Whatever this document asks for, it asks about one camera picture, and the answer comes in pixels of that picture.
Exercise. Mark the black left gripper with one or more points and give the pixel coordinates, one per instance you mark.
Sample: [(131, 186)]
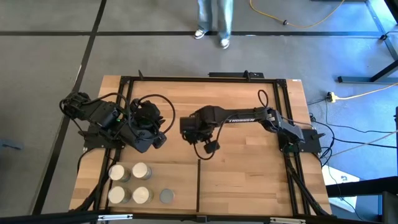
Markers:
[(143, 137)]

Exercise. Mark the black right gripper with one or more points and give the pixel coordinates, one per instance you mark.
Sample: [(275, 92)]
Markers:
[(191, 124)]

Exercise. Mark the white-lidded jar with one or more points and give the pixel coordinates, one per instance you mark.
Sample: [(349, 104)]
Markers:
[(119, 173)]

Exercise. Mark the tall red and white can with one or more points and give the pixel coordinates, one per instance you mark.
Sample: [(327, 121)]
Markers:
[(142, 195)]

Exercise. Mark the spicy black beans can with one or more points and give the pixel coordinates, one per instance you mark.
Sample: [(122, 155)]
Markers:
[(167, 196)]

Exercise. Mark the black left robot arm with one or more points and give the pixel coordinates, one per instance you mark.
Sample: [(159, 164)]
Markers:
[(102, 112)]

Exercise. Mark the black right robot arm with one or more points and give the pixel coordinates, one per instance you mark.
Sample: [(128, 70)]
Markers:
[(242, 116)]

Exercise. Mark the black clamp bar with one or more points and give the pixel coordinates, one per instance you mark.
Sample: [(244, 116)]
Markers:
[(230, 75)]

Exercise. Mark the person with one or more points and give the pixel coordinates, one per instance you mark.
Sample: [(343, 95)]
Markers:
[(206, 15)]

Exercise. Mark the white paper sheet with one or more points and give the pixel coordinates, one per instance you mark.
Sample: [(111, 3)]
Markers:
[(342, 183)]

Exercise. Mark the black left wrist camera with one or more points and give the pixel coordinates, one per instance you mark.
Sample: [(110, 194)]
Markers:
[(159, 141)]

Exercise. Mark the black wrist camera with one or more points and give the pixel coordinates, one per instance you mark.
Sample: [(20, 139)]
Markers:
[(211, 147), (159, 141)]

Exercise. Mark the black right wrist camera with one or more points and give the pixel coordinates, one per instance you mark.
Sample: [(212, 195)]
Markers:
[(211, 147)]

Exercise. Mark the black aluminium table frame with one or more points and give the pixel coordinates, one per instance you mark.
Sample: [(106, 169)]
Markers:
[(186, 79)]

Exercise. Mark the silver rig bracket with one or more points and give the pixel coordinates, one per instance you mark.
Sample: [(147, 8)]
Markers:
[(287, 220), (115, 217)]

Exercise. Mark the black camera rig frame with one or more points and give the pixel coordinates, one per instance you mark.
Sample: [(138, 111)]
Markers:
[(62, 217)]

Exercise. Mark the black metal stand frame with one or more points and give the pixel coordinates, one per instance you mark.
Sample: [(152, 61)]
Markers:
[(357, 80)]

